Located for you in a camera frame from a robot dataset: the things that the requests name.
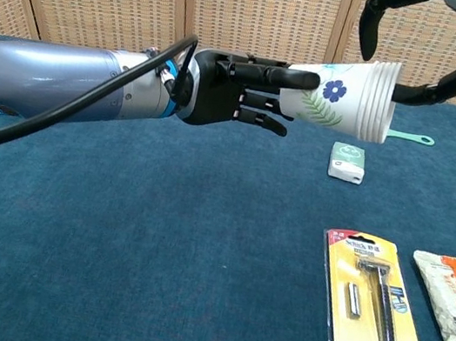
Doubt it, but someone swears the green white tissue pack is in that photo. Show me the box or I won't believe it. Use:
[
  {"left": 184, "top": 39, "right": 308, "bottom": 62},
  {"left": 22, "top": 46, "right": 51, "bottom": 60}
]
[{"left": 325, "top": 139, "right": 371, "bottom": 186}]

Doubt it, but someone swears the orange white snack bag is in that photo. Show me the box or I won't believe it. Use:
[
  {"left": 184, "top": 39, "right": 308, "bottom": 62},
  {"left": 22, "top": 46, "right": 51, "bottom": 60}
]
[{"left": 397, "top": 247, "right": 456, "bottom": 341}]

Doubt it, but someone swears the teal table cloth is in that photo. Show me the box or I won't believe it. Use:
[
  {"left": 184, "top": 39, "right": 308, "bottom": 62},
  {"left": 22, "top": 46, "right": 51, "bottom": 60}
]
[{"left": 0, "top": 23, "right": 456, "bottom": 341}]

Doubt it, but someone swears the woven rattan folding screen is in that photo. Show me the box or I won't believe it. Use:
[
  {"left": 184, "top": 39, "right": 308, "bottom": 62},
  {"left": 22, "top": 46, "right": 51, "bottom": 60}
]
[{"left": 0, "top": 0, "right": 456, "bottom": 118}]

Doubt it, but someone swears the yellow razor blister pack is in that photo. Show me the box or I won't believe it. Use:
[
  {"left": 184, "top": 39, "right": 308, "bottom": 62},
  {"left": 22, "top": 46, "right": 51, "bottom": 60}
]
[{"left": 303, "top": 224, "right": 456, "bottom": 341}]

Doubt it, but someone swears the green plastic brush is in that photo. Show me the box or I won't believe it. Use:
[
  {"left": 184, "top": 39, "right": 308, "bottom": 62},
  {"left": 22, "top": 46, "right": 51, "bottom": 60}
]
[{"left": 386, "top": 127, "right": 437, "bottom": 150}]

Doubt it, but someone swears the white floral paper cup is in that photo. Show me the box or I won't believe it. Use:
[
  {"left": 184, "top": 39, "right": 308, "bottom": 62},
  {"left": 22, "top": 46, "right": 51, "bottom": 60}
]
[
  {"left": 370, "top": 60, "right": 398, "bottom": 144},
  {"left": 375, "top": 60, "right": 404, "bottom": 147},
  {"left": 360, "top": 59, "right": 387, "bottom": 142},
  {"left": 365, "top": 60, "right": 393, "bottom": 144},
  {"left": 272, "top": 46, "right": 381, "bottom": 139}
]

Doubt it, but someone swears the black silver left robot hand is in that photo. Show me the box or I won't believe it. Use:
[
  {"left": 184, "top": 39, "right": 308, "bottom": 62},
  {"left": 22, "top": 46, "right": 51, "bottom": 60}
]
[{"left": 173, "top": 42, "right": 324, "bottom": 147}]

